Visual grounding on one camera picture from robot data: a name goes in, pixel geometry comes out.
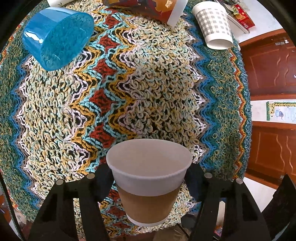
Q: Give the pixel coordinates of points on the small white paper cup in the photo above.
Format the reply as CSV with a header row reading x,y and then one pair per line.
x,y
58,3

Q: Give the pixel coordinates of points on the red snack box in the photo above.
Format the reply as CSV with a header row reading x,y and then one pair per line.
x,y
242,16

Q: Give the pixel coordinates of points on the red-brown wooden cabinet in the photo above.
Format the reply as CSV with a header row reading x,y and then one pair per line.
x,y
269,61

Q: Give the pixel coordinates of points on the white checkered paper cup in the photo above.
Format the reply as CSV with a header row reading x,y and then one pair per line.
x,y
214,25

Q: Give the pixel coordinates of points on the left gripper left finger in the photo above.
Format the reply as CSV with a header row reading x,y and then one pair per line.
x,y
56,217

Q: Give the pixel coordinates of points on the colourful knitted zigzag table cloth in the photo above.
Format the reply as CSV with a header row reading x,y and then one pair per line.
x,y
136,78

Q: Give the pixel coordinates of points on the blue translucent plastic cup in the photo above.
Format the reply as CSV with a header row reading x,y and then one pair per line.
x,y
55,36

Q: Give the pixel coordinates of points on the brown sleeved paper cup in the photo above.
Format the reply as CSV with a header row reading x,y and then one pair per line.
x,y
148,174

